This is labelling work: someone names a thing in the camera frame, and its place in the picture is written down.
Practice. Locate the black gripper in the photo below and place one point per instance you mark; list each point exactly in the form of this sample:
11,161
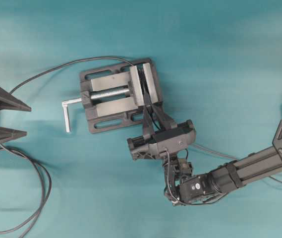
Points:
173,138

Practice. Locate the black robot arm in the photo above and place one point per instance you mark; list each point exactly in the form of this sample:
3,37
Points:
184,188

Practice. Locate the grey bench vise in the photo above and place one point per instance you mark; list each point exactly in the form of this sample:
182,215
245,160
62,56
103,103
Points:
114,94

